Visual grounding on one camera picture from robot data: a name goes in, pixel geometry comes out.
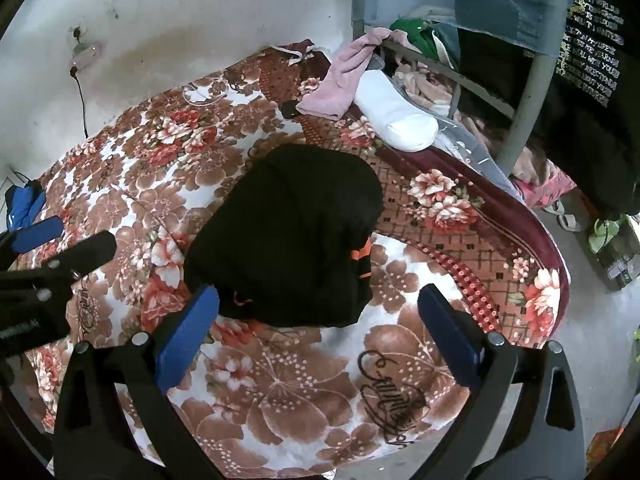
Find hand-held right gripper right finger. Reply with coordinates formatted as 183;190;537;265
417;284;586;480

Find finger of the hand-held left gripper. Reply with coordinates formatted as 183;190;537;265
0;231;118;292
0;216;65;257

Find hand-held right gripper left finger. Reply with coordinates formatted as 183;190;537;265
52;285;226;480

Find black hoodie with orange print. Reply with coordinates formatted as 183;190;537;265
182;142;386;331

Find blue garment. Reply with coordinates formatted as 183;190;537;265
4;180;47;233

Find floral blanket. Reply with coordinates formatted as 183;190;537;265
20;42;573;480

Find white sandal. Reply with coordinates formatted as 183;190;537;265
545;200;584;234

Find pink printed cloth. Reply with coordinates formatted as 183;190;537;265
515;160;579;211

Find clear plastic bag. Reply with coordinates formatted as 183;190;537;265
434;115;522;196

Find white power strip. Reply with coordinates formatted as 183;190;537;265
67;25;106;72

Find white sock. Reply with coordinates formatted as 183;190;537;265
354;69;440;153

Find beige fleece blanket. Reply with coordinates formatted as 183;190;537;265
392;60;508;153

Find black printed shirt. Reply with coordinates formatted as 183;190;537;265
520;0;640;221

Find bright green garment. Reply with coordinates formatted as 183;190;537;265
389;17;443;58

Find blue denim jeans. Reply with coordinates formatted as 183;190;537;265
450;0;578;58

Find white earphone cable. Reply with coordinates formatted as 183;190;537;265
181;79;227;107

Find grey metal bed frame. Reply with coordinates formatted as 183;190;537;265
350;0;566;178

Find maroon garment with white string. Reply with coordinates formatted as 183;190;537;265
272;39;326;66

